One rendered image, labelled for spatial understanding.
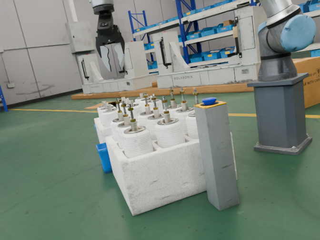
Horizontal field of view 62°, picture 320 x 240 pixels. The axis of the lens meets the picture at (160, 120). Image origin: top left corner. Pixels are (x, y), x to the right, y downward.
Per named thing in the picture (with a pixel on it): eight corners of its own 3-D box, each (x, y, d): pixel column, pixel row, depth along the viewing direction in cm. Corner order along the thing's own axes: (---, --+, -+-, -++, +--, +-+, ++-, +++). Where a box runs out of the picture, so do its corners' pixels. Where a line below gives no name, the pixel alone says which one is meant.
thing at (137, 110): (144, 134, 152) (138, 103, 148) (149, 137, 143) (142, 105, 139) (128, 138, 150) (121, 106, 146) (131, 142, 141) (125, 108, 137)
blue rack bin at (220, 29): (228, 32, 610) (227, 23, 605) (243, 28, 582) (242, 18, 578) (215, 34, 576) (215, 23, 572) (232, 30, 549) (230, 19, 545)
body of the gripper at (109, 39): (123, 43, 99) (116, 9, 97) (120, 41, 91) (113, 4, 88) (103, 47, 99) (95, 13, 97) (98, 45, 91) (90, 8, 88)
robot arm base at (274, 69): (267, 76, 123) (265, 54, 121) (303, 73, 112) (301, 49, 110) (251, 82, 113) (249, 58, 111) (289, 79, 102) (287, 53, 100)
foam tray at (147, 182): (191, 151, 132) (185, 116, 128) (237, 180, 95) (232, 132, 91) (113, 174, 121) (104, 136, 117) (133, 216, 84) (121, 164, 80)
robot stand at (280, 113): (271, 136, 132) (265, 75, 125) (312, 140, 118) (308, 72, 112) (253, 150, 119) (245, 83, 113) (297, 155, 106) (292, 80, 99)
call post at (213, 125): (227, 194, 87) (214, 101, 81) (240, 204, 81) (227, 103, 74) (207, 201, 85) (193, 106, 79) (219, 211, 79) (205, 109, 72)
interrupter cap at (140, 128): (120, 135, 85) (120, 134, 85) (127, 129, 93) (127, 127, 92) (143, 133, 84) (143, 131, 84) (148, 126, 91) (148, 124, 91)
